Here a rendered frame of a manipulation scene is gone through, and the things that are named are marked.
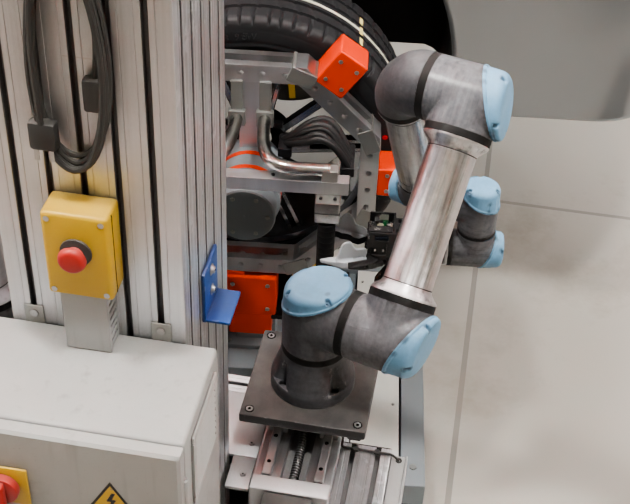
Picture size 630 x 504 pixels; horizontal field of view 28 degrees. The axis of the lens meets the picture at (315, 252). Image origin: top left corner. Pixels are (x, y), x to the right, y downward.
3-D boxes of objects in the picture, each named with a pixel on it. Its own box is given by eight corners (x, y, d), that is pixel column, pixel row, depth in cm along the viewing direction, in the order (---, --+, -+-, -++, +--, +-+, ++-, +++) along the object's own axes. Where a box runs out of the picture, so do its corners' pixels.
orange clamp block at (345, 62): (342, 80, 261) (369, 51, 256) (341, 100, 254) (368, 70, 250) (315, 62, 258) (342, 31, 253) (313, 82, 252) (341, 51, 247)
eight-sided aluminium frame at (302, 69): (370, 262, 289) (387, 56, 255) (370, 280, 284) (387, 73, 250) (136, 247, 290) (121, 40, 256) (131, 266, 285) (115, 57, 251)
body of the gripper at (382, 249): (367, 210, 251) (427, 213, 251) (364, 243, 257) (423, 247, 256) (366, 233, 245) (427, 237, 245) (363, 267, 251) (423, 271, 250)
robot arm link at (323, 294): (299, 307, 225) (301, 248, 217) (367, 331, 221) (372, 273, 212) (268, 348, 217) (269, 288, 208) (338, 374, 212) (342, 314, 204)
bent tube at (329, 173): (341, 129, 260) (343, 85, 253) (337, 183, 245) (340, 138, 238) (256, 124, 260) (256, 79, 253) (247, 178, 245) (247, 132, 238)
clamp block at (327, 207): (341, 198, 254) (342, 176, 251) (339, 225, 247) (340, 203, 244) (316, 196, 254) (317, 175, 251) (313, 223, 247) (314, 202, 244)
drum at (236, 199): (285, 185, 277) (286, 132, 268) (277, 246, 261) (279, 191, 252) (221, 182, 277) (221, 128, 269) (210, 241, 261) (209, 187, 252)
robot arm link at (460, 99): (346, 356, 219) (446, 60, 218) (425, 385, 214) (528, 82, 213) (325, 355, 207) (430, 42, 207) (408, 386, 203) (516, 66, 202)
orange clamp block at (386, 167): (376, 175, 275) (417, 178, 275) (376, 196, 269) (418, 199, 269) (378, 149, 271) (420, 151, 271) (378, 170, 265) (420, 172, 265)
